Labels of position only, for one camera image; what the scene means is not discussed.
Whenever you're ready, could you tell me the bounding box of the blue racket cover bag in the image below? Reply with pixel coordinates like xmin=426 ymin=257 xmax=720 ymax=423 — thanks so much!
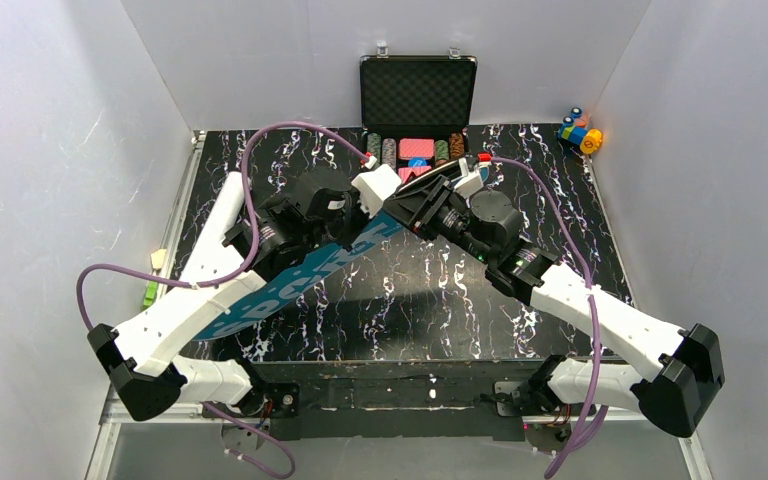
xmin=191 ymin=158 xmax=491 ymax=342

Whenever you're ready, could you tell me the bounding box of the white shuttlecock tube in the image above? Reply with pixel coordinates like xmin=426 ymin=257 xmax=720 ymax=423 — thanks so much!
xmin=180 ymin=171 xmax=244 ymax=283

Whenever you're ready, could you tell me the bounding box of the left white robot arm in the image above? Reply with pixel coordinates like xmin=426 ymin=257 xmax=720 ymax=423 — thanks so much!
xmin=87 ymin=165 xmax=402 ymax=421

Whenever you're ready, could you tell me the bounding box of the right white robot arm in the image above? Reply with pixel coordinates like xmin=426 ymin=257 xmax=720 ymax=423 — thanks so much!
xmin=384 ymin=180 xmax=725 ymax=438

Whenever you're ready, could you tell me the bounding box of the black poker chip case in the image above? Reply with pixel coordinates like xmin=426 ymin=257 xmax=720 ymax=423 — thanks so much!
xmin=359 ymin=53 xmax=478 ymax=183

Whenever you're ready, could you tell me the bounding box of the colourful toy block train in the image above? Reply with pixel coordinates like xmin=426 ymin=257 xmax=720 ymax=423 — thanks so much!
xmin=556 ymin=107 xmax=603 ymax=155

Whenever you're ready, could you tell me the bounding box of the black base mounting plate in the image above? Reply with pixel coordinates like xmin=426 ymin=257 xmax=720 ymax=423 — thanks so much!
xmin=185 ymin=357 xmax=630 ymax=444

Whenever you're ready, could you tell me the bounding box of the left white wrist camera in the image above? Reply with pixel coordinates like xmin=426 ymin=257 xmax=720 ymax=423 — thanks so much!
xmin=351 ymin=156 xmax=402 ymax=218

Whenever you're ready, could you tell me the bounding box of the green clip on rail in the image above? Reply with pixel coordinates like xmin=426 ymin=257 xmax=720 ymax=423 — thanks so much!
xmin=141 ymin=281 xmax=159 ymax=310

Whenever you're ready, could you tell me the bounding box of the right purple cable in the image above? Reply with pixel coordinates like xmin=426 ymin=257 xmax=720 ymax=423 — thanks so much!
xmin=479 ymin=153 xmax=611 ymax=480

